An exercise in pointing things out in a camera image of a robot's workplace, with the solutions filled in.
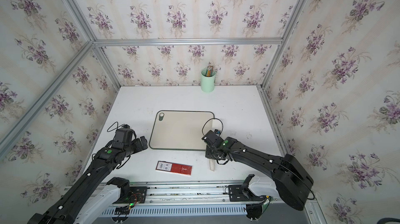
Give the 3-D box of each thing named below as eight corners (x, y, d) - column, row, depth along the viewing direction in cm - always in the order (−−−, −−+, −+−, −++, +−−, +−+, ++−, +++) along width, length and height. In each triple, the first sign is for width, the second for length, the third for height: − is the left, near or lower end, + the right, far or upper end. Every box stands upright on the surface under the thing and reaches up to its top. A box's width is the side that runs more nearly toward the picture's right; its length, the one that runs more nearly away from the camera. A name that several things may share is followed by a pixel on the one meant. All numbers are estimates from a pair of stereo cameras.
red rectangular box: (155, 170, 83) (154, 168, 81) (158, 161, 86) (157, 160, 84) (191, 176, 81) (191, 175, 79) (193, 167, 84) (193, 166, 82)
